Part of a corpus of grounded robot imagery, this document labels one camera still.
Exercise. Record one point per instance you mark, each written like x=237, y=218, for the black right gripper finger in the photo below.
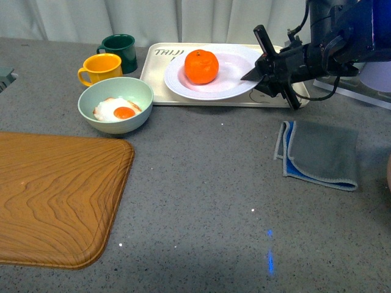
x=252, y=75

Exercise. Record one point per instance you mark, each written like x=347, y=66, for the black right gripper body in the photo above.
x=275, y=70

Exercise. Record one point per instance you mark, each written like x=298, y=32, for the white ceramic plate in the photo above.
x=234, y=62

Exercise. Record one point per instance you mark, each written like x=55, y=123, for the orange mandarin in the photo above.
x=201, y=67

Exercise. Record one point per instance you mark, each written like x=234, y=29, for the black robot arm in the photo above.
x=342, y=33

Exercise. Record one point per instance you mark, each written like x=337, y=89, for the grey blue folded cloth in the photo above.
x=320, y=154

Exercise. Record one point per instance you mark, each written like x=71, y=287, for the cream bear serving tray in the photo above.
x=161, y=54

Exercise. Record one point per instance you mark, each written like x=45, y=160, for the purple plastic cup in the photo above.
x=377, y=76

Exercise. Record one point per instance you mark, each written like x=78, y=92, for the dark green mug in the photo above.
x=122, y=45

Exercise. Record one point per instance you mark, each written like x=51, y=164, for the light green bowl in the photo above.
x=130, y=89

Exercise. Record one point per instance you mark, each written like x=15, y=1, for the fake fried egg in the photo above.
x=115, y=109

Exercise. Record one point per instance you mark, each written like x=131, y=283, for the yellow mug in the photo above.
x=99, y=67

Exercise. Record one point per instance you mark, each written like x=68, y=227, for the wooden tray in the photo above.
x=59, y=197

